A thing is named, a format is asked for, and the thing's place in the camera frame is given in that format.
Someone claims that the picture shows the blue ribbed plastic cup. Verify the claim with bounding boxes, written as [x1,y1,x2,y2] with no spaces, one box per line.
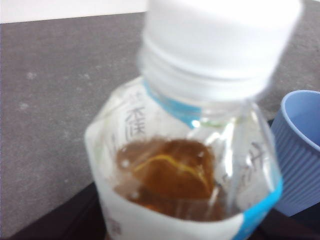
[271,89,320,218]

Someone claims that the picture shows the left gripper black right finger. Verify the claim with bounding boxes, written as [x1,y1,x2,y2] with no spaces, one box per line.
[257,211,311,240]

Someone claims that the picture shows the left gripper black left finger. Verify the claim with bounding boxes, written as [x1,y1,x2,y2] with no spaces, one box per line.
[9,182,107,240]

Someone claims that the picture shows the pale jasmine tea bottle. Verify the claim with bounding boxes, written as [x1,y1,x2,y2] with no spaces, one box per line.
[83,0,305,240]

